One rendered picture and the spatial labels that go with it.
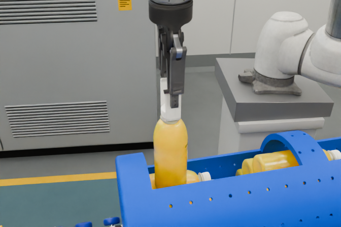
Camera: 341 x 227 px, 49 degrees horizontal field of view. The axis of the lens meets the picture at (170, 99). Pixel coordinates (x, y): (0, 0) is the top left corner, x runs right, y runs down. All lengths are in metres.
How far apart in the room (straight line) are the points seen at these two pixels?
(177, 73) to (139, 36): 1.63
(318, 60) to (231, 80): 0.34
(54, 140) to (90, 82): 0.54
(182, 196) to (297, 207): 0.25
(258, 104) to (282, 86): 0.13
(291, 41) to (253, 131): 0.34
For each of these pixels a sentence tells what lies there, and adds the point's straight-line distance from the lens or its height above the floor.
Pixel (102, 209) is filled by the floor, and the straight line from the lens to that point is 2.40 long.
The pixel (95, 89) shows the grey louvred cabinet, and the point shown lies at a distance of 2.44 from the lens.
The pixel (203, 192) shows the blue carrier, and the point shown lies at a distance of 0.80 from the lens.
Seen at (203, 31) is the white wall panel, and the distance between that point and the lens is 3.68.
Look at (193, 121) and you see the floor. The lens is 3.04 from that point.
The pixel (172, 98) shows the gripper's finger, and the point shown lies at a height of 1.42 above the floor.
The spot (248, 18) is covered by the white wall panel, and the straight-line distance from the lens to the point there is 3.74.
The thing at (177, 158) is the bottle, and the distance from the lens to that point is 0.78.
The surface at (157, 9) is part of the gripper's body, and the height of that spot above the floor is 1.59.
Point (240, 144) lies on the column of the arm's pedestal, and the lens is 1.43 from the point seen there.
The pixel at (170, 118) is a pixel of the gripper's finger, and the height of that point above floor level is 1.37.
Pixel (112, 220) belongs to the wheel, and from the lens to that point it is 1.06.
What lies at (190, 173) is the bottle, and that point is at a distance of 0.94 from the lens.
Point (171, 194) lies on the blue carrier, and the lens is 0.79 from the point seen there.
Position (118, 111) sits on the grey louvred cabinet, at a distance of 2.52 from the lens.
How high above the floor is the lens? 1.79
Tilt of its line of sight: 33 degrees down
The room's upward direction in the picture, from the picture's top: straight up
